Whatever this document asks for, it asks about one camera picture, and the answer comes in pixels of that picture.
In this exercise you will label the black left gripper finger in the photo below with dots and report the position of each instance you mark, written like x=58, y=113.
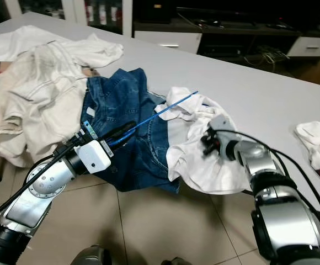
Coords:
x=121, y=130

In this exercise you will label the white polo shirt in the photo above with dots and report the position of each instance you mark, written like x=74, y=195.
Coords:
x=198, y=165

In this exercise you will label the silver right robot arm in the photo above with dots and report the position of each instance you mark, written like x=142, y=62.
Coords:
x=281, y=221

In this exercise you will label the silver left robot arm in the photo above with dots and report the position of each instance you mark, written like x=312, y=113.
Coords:
x=49, y=185

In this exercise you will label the cream denim jacket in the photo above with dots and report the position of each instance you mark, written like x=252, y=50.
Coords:
x=38, y=105

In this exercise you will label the white crumpled cloth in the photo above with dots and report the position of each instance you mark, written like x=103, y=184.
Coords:
x=317, y=146

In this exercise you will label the grey robot left leg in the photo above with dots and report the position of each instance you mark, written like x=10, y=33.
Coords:
x=91, y=256

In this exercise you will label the grey robot leg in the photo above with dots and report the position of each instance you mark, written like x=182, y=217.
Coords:
x=91, y=256
x=176, y=262

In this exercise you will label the grey robot right leg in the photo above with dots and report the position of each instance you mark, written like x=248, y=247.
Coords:
x=176, y=262

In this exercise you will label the white t-shirt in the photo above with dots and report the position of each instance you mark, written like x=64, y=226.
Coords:
x=16, y=44

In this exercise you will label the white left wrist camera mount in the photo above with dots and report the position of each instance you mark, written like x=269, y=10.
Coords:
x=95, y=157

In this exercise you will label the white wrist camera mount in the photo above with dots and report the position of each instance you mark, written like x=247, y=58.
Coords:
x=225, y=122
x=95, y=157

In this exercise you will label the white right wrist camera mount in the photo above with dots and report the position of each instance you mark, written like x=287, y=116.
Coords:
x=225, y=122

